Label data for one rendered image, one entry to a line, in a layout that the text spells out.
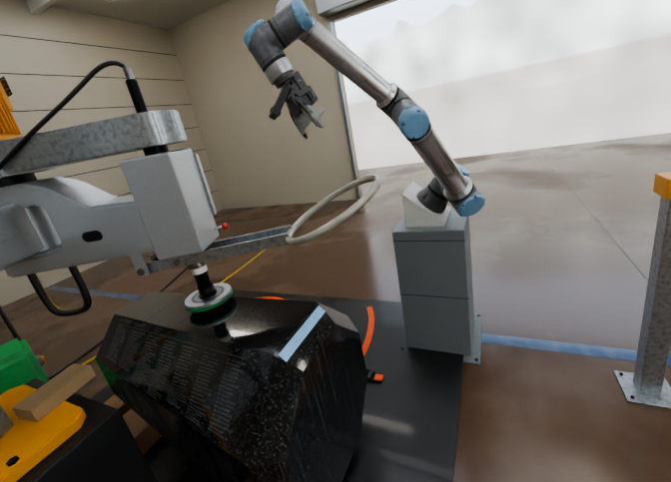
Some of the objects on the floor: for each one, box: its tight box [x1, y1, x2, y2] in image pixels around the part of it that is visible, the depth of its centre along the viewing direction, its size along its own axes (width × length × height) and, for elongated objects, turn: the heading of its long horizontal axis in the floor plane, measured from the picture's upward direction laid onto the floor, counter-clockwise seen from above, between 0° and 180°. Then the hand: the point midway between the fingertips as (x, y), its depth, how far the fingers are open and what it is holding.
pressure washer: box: [0, 306, 50, 395], centre depth 199 cm, size 35×35×87 cm
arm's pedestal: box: [392, 209, 482, 364], centre depth 208 cm, size 50×50×85 cm
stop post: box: [613, 172, 671, 409], centre depth 139 cm, size 20×20×109 cm
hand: (313, 135), depth 109 cm, fingers open, 14 cm apart
